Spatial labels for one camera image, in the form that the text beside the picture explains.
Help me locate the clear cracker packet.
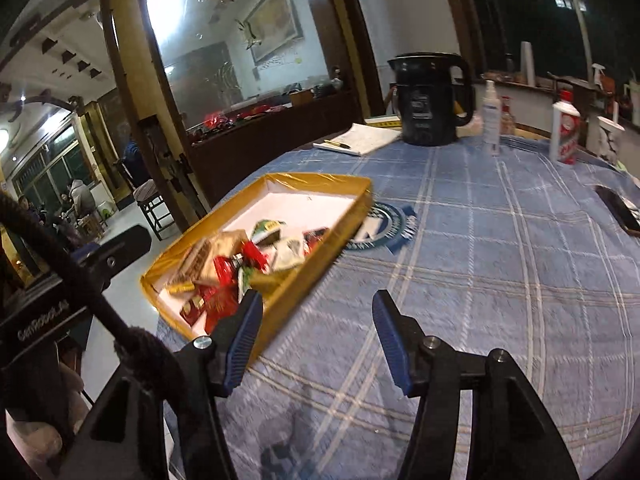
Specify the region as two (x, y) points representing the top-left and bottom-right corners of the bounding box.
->
(200, 230), (248, 281)

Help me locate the red foil candy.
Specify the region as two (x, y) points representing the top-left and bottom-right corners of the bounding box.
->
(180, 285), (246, 328)

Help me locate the tan snack bar packet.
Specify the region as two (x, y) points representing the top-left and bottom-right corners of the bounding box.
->
(170, 237), (216, 286)

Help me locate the yellow cardboard box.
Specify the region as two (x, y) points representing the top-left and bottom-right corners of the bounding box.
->
(140, 172), (373, 363)

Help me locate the white paper roll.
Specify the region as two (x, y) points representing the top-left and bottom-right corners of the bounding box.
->
(520, 41), (536, 86)

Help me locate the white red snack packet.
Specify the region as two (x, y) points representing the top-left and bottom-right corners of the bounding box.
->
(272, 237), (306, 273)

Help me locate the black braided cable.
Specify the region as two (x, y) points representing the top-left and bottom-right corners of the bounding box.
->
(0, 192), (188, 411)

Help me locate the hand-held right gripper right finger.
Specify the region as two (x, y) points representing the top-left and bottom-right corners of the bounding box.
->
(371, 289), (581, 480)

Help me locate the white liquor bottle red label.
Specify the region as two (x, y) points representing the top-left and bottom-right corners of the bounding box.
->
(549, 89), (583, 165)

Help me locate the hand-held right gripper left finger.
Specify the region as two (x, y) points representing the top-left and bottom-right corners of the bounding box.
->
(60, 289), (264, 480)

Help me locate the black electric kettle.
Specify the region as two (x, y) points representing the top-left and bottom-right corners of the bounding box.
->
(387, 52), (475, 147)

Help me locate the white green snack packet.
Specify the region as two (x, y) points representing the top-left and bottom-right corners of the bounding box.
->
(250, 219), (287, 246)

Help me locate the wooden glass partition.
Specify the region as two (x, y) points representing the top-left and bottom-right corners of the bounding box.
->
(97, 0), (391, 211)

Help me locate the blue plaid tablecloth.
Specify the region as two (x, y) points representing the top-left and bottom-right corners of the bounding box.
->
(155, 132), (640, 480)

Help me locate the clear glass bottle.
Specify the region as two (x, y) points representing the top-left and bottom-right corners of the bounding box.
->
(500, 96), (517, 136)

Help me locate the white notepad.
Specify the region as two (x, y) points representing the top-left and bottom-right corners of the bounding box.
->
(313, 122), (403, 157)

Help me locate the black flat device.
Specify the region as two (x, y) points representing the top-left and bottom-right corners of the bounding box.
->
(595, 185), (640, 235)

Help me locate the white cup black print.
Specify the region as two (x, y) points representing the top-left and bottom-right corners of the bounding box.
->
(597, 116), (626, 161)

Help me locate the wooden chair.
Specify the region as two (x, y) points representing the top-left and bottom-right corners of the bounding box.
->
(116, 157), (176, 241)

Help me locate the red candy wrapper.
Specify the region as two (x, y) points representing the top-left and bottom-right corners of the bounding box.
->
(240, 240), (271, 273)

